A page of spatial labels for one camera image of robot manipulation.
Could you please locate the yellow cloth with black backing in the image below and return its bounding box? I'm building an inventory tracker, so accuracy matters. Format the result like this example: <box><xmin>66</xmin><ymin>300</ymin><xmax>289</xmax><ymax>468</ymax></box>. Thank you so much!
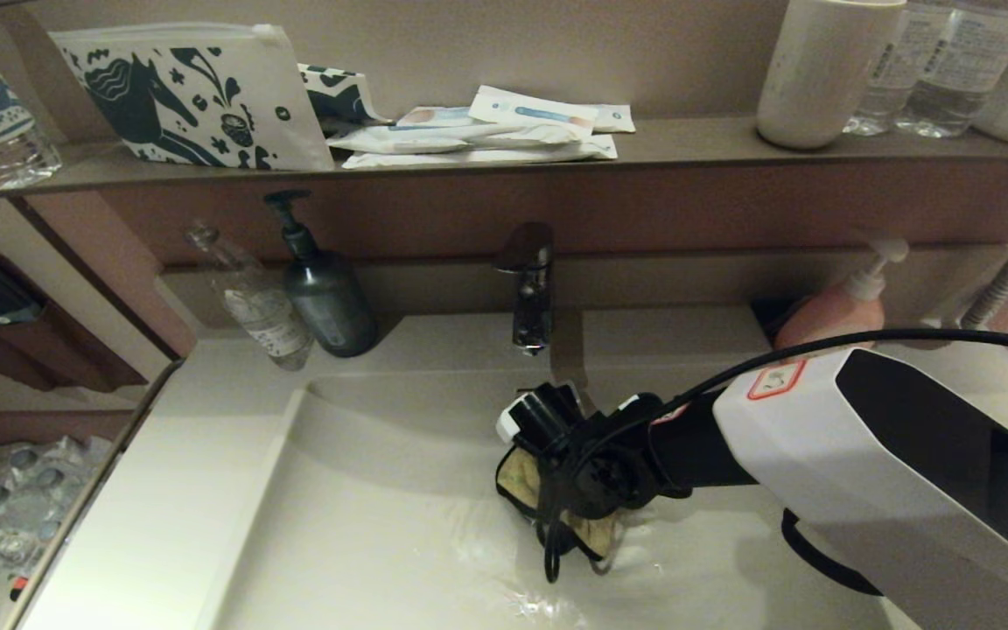
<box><xmin>495</xmin><ymin>444</ymin><xmax>627</xmax><ymax>561</ymax></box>

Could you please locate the chrome faucet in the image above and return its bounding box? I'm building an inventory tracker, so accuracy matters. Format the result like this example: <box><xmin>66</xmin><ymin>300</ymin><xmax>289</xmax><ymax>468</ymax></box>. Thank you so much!
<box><xmin>493</xmin><ymin>221</ymin><xmax>556</xmax><ymax>356</ymax></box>

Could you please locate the white sink basin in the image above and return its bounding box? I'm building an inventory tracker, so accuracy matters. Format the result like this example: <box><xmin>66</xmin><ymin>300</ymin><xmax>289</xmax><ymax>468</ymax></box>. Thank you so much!
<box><xmin>206</xmin><ymin>363</ymin><xmax>894</xmax><ymax>630</ymax></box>

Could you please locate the pink soap pump bottle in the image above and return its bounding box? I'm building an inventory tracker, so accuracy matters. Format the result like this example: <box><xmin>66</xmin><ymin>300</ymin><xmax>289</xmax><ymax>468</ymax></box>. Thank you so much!
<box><xmin>775</xmin><ymin>238</ymin><xmax>909</xmax><ymax>351</ymax></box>

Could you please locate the dark grey pump bottle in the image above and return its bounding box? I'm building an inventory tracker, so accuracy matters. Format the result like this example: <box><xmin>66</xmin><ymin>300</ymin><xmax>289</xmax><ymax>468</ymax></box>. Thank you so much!
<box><xmin>262</xmin><ymin>190</ymin><xmax>380</xmax><ymax>359</ymax></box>

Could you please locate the flat white packet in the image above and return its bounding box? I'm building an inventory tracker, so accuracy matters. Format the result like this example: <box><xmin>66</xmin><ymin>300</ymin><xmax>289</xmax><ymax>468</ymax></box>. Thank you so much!
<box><xmin>342</xmin><ymin>135</ymin><xmax>619</xmax><ymax>170</ymax></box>

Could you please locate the small white packet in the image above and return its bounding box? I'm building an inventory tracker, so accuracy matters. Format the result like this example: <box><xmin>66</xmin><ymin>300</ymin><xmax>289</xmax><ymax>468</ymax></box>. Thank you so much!
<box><xmin>591</xmin><ymin>103</ymin><xmax>636</xmax><ymax>133</ymax></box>

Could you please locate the empty clear plastic bottle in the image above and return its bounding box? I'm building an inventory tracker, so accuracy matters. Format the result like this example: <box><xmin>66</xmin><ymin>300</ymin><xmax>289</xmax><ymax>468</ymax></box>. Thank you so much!
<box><xmin>186</xmin><ymin>220</ymin><xmax>316</xmax><ymax>372</ymax></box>

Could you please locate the white packet blue orange stripe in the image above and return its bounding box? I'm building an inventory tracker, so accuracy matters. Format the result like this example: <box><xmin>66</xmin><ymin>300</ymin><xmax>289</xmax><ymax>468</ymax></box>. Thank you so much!
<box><xmin>469</xmin><ymin>85</ymin><xmax>599</xmax><ymax>138</ymax></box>

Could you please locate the long white wrapped packet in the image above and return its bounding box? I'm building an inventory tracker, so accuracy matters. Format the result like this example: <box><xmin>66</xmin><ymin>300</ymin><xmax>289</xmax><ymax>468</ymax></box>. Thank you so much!
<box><xmin>326</xmin><ymin>122</ymin><xmax>585</xmax><ymax>156</ymax></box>

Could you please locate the white packet peach print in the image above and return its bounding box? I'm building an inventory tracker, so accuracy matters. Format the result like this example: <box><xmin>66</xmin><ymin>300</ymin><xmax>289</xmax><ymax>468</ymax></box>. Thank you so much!
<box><xmin>396</xmin><ymin>106</ymin><xmax>480</xmax><ymax>130</ymax></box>

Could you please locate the small white horse print pouch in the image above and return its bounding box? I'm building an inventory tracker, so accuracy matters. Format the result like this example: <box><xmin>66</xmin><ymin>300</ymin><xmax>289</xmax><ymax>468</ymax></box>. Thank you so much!
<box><xmin>297</xmin><ymin>63</ymin><xmax>393</xmax><ymax>135</ymax></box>

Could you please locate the clear water bottle white label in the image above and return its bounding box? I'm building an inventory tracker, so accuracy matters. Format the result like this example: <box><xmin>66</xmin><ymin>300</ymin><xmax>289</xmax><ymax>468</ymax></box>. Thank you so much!
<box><xmin>843</xmin><ymin>0</ymin><xmax>924</xmax><ymax>137</ymax></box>
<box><xmin>895</xmin><ymin>0</ymin><xmax>1008</xmax><ymax>139</ymax></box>

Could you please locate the large white horse print pouch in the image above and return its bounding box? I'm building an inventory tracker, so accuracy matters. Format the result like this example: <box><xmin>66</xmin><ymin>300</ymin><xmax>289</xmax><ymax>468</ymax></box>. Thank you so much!
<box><xmin>47</xmin><ymin>23</ymin><xmax>335</xmax><ymax>172</ymax></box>

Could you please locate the shrink-wrapped water bottle pack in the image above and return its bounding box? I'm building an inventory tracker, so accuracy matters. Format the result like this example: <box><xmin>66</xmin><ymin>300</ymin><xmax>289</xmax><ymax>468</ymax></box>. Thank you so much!
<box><xmin>0</xmin><ymin>435</ymin><xmax>116</xmax><ymax>587</ymax></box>

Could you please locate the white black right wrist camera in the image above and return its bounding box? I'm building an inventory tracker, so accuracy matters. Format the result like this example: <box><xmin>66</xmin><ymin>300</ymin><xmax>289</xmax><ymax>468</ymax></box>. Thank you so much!
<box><xmin>495</xmin><ymin>382</ymin><xmax>585</xmax><ymax>458</ymax></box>

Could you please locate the brown wall shelf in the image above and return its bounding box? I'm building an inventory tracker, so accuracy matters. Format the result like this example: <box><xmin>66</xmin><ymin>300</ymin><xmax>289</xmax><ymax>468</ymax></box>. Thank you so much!
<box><xmin>0</xmin><ymin>114</ymin><xmax>1008</xmax><ymax>204</ymax></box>

